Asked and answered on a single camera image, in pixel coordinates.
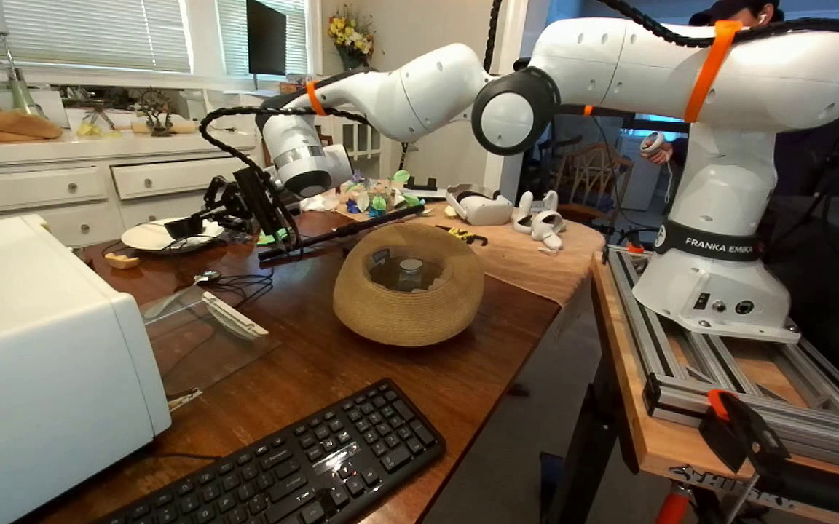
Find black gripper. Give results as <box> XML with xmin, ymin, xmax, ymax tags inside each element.
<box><xmin>201</xmin><ymin>165</ymin><xmax>297</xmax><ymax>243</ymax></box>

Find small black pot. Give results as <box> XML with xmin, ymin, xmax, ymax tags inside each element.
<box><xmin>163</xmin><ymin>213</ymin><xmax>205</xmax><ymax>243</ymax></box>

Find white plate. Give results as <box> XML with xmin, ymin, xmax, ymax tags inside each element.
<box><xmin>118</xmin><ymin>213</ymin><xmax>227</xmax><ymax>256</ymax></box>

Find green cloth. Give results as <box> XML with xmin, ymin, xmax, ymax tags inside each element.
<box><xmin>255</xmin><ymin>223</ymin><xmax>297</xmax><ymax>246</ymax></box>

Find white cloth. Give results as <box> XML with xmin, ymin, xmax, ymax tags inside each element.
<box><xmin>297</xmin><ymin>185</ymin><xmax>342</xmax><ymax>216</ymax></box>

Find dark metal figurine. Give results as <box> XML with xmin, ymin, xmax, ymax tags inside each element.
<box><xmin>137</xmin><ymin>88</ymin><xmax>179</xmax><ymax>138</ymax></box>

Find small tan object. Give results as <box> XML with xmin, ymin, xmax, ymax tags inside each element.
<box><xmin>102</xmin><ymin>246</ymin><xmax>143</xmax><ymax>271</ymax></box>

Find long black stick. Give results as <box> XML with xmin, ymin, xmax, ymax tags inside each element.
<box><xmin>255</xmin><ymin>200</ymin><xmax>428</xmax><ymax>262</ymax></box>

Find colourful toy pile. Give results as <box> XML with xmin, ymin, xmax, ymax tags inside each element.
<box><xmin>328</xmin><ymin>168</ymin><xmax>428</xmax><ymax>223</ymax></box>

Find white glass door cabinet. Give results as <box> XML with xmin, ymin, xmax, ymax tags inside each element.
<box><xmin>239</xmin><ymin>92</ymin><xmax>396</xmax><ymax>185</ymax></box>

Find black monitor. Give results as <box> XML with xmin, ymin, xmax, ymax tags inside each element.
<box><xmin>245</xmin><ymin>0</ymin><xmax>288</xmax><ymax>79</ymax></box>

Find dark grey round dish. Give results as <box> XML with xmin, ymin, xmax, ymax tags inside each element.
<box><xmin>366</xmin><ymin>243</ymin><xmax>444</xmax><ymax>293</ymax></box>

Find white drawer cabinet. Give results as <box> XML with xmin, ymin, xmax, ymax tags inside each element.
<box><xmin>0</xmin><ymin>128</ymin><xmax>268</xmax><ymax>243</ymax></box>

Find yellow flower bouquet vase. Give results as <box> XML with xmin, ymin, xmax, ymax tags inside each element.
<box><xmin>325</xmin><ymin>7</ymin><xmax>377</xmax><ymax>74</ymax></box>

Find white window blinds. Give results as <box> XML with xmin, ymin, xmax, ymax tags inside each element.
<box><xmin>0</xmin><ymin>0</ymin><xmax>195</xmax><ymax>74</ymax></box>

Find metal lamp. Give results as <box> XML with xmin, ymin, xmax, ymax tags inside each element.
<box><xmin>0</xmin><ymin>0</ymin><xmax>48</xmax><ymax>118</ymax></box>

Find white toaster oven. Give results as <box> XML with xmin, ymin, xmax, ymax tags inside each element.
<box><xmin>0</xmin><ymin>213</ymin><xmax>173</xmax><ymax>524</ymax></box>

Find white plastic headset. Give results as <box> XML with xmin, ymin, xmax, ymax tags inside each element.
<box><xmin>456</xmin><ymin>192</ymin><xmax>519</xmax><ymax>227</ymax></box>

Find black computer keyboard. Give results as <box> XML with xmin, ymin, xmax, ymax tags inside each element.
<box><xmin>95</xmin><ymin>376</ymin><xmax>449</xmax><ymax>524</ymax></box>

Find white handheld controller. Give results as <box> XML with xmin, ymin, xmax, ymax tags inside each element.
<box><xmin>529</xmin><ymin>185</ymin><xmax>571</xmax><ymax>256</ymax></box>
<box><xmin>513</xmin><ymin>188</ymin><xmax>538</xmax><ymax>232</ymax></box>

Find tan placemat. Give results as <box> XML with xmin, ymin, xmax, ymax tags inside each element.
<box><xmin>417</xmin><ymin>205</ymin><xmax>606</xmax><ymax>307</ymax></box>

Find brown wicker chair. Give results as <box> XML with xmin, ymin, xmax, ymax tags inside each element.
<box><xmin>554</xmin><ymin>143</ymin><xmax>634</xmax><ymax>230</ymax></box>

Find wooden workbench top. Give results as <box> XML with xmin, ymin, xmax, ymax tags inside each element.
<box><xmin>589</xmin><ymin>256</ymin><xmax>839</xmax><ymax>488</ymax></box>

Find black orange clamp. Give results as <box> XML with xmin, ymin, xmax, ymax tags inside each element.
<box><xmin>699</xmin><ymin>387</ymin><xmax>839</xmax><ymax>524</ymax></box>

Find narrow orange strap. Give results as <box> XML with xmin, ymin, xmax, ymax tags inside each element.
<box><xmin>303</xmin><ymin>79</ymin><xmax>328</xmax><ymax>117</ymax></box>

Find aluminium base frame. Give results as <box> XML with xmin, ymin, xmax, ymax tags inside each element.
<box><xmin>602</xmin><ymin>240</ymin><xmax>839</xmax><ymax>460</ymax></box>

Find wide orange strap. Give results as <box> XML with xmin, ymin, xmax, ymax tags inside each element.
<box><xmin>680</xmin><ymin>16</ymin><xmax>749</xmax><ymax>125</ymax></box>

